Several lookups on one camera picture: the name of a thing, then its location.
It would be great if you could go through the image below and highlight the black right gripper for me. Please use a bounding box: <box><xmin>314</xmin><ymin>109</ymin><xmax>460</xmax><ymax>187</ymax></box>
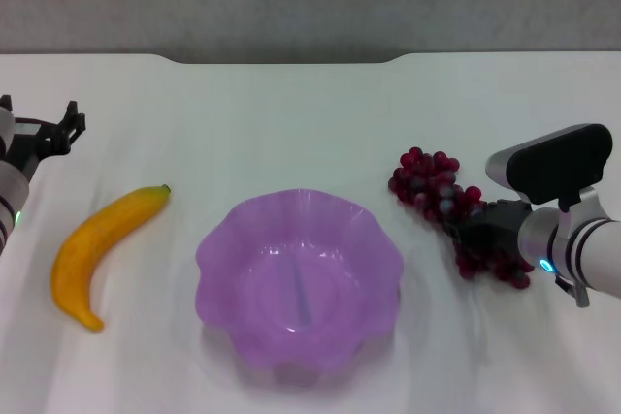
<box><xmin>447</xmin><ymin>199</ymin><xmax>534</xmax><ymax>260</ymax></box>

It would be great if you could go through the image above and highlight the dark red grape bunch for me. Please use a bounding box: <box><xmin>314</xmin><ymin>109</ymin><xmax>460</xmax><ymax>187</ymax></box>
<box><xmin>387</xmin><ymin>145</ymin><xmax>535</xmax><ymax>291</ymax></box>

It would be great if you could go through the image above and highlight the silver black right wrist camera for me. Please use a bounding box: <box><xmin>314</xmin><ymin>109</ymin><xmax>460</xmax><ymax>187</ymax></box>
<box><xmin>484</xmin><ymin>123</ymin><xmax>614</xmax><ymax>214</ymax></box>

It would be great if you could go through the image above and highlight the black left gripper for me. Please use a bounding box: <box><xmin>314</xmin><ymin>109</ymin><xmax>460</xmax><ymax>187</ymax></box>
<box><xmin>0</xmin><ymin>94</ymin><xmax>87</xmax><ymax>183</ymax></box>

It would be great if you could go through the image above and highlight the yellow banana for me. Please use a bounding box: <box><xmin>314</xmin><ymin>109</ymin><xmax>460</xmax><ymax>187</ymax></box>
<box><xmin>51</xmin><ymin>183</ymin><xmax>172</xmax><ymax>333</ymax></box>

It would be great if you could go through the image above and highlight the purple wavy plastic bowl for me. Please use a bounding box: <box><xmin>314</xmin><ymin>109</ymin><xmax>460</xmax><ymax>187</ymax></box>
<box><xmin>195</xmin><ymin>187</ymin><xmax>405</xmax><ymax>389</ymax></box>

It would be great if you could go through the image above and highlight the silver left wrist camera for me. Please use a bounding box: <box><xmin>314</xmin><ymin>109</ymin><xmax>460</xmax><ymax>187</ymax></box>
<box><xmin>0</xmin><ymin>108</ymin><xmax>17</xmax><ymax>157</ymax></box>

